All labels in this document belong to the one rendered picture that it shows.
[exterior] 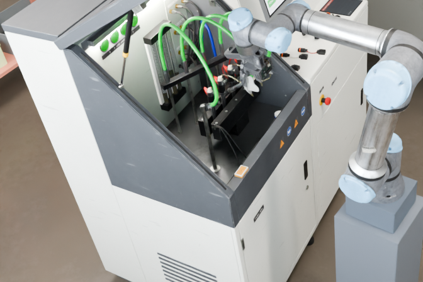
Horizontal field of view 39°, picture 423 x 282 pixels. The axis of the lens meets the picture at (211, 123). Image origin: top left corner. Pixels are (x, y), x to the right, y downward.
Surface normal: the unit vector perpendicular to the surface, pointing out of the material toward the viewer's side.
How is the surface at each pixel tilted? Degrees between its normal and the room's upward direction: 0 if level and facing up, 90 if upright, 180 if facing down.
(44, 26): 0
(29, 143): 0
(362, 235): 90
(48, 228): 0
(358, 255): 90
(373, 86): 83
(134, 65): 90
